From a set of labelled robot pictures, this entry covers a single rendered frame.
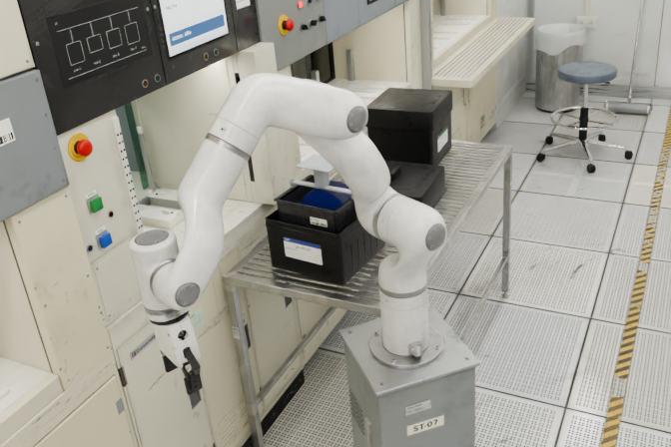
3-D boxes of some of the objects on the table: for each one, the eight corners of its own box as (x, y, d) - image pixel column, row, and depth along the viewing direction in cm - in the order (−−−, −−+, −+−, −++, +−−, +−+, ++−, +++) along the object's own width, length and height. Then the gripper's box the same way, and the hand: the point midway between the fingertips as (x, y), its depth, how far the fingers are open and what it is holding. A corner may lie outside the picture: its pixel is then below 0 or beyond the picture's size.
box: (433, 173, 281) (431, 112, 271) (367, 166, 293) (362, 108, 282) (453, 146, 304) (452, 90, 294) (391, 141, 316) (388, 87, 305)
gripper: (130, 297, 138) (148, 368, 145) (170, 335, 125) (187, 411, 133) (165, 282, 142) (180, 351, 150) (207, 318, 129) (222, 392, 137)
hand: (183, 375), depth 141 cm, fingers open, 8 cm apart
